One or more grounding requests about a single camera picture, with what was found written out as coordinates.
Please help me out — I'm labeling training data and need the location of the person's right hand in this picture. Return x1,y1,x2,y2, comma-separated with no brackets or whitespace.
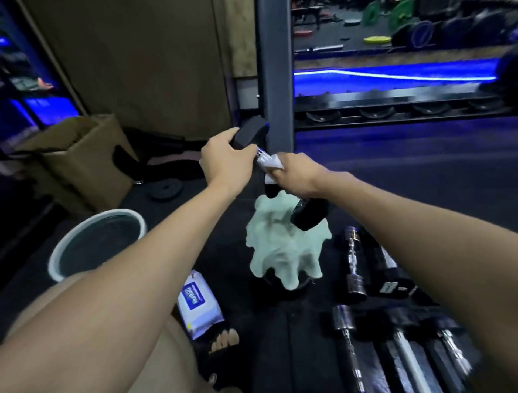
269,152,357,200

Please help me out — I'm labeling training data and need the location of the person's left hand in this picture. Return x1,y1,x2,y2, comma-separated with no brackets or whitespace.
200,127,258,197

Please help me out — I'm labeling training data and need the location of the white wet wipe sheet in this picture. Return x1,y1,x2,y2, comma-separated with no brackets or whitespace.
257,152,285,185

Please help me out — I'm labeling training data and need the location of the small chrome dumbbell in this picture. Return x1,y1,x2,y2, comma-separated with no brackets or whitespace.
344,226,368,302

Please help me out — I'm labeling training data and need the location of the large chrome dumbbell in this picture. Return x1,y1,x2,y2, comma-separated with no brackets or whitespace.
331,304,367,393

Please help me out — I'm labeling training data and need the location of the white blue wet wipes pack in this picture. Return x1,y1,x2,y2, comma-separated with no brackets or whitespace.
176,270,226,341

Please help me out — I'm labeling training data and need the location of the person's right forearm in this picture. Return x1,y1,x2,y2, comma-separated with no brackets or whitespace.
323,172,518,393

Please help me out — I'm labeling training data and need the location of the person's left forearm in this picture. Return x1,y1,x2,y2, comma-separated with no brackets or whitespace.
0,182,240,393

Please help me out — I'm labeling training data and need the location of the person's left leg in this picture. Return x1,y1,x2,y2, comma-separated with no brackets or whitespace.
4,271,211,393

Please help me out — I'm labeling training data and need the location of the black padded bench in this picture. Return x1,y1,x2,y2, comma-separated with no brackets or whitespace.
112,127,209,184

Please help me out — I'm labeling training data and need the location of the small black weight plate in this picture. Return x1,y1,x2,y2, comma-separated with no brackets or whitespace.
147,178,185,202

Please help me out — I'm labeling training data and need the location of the light green cloth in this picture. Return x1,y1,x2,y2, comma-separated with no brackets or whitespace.
246,190,332,292

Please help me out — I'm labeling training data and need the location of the dark metal rack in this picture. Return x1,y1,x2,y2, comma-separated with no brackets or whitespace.
294,83,518,130

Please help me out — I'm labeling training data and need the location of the steel barbell bar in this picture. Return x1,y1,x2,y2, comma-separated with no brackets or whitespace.
295,43,345,53

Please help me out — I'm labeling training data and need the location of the glowing white light strip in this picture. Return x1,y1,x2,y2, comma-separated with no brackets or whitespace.
294,69,496,82

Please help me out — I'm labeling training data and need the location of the brown cardboard box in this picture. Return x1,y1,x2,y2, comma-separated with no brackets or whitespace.
12,114,138,213

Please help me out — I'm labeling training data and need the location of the white rimmed basin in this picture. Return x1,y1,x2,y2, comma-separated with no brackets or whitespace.
47,208,148,283

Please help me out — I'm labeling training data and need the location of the green weight plate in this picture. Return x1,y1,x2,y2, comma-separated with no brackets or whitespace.
362,0,381,27
388,0,418,33

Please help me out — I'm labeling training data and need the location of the thin wooden stick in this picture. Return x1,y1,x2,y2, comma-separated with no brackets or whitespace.
16,0,88,116

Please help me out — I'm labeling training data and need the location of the black left sandal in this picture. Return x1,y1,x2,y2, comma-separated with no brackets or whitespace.
198,323,251,391

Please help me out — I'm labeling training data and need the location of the row of black bumper plates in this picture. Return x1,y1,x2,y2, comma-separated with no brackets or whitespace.
392,8,518,51

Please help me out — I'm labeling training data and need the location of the large black rubber weight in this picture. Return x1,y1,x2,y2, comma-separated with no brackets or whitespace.
495,52,518,106

